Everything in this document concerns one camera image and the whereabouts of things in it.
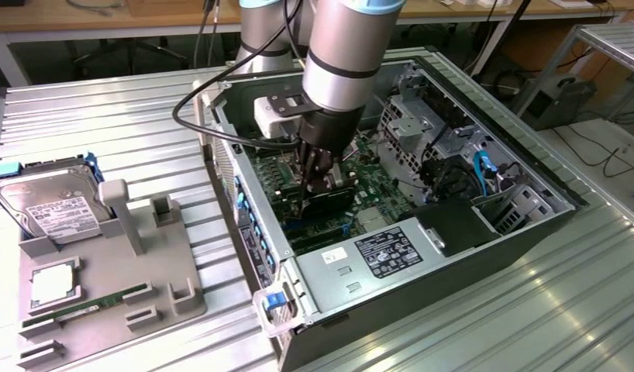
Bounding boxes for green RAM stick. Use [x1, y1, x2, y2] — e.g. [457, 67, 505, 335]
[24, 284, 150, 327]

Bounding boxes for silver CPU chip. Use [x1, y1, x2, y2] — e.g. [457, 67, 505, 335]
[30, 265, 79, 307]

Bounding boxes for black office chair base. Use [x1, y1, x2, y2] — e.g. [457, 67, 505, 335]
[71, 36, 190, 75]

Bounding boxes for grey parts rack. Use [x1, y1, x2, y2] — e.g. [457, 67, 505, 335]
[16, 178, 210, 369]

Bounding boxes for grey power supply unit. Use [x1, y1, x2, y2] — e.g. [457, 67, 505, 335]
[294, 215, 449, 315]

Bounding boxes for wooden desk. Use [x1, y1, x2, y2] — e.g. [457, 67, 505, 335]
[0, 0, 634, 88]

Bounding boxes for silver chipset heatsink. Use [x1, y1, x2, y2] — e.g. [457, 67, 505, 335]
[354, 208, 394, 230]

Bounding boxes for green motherboard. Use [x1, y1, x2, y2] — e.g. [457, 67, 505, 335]
[251, 129, 427, 257]

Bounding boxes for silver drive cage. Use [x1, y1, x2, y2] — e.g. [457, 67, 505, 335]
[377, 92, 485, 197]

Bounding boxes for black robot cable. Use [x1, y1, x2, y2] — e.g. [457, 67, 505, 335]
[172, 0, 309, 151]

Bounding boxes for blue SATA wire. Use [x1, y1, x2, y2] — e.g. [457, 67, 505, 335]
[473, 150, 499, 195]

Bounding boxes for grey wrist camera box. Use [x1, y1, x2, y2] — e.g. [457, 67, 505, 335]
[253, 94, 318, 140]

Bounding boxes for black graphics card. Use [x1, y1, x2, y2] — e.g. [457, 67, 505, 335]
[274, 162, 361, 226]

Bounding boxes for aluminium profile frame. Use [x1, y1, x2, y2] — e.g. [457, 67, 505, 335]
[546, 24, 634, 117]

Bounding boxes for open black PC case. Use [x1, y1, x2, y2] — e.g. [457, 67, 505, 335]
[202, 46, 590, 372]

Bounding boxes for black wire on white table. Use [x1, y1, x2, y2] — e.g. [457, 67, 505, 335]
[548, 111, 634, 180]

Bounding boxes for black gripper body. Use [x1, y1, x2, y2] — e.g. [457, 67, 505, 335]
[297, 103, 369, 159]

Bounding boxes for black equipment box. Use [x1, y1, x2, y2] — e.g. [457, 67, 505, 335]
[522, 76, 601, 132]

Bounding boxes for silver hard disk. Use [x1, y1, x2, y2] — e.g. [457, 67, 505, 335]
[0, 164, 114, 246]

